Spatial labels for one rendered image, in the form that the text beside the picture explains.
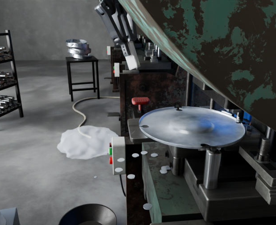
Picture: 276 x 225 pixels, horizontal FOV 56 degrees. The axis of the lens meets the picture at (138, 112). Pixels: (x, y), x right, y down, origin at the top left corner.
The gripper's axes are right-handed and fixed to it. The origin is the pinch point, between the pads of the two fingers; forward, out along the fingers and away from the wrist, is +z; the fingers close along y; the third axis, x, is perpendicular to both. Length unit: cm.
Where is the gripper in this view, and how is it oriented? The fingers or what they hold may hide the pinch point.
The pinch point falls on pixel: (131, 55)
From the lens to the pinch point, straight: 70.3
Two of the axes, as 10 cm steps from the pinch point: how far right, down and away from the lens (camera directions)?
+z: 3.1, 9.4, 1.5
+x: 7.4, -1.4, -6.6
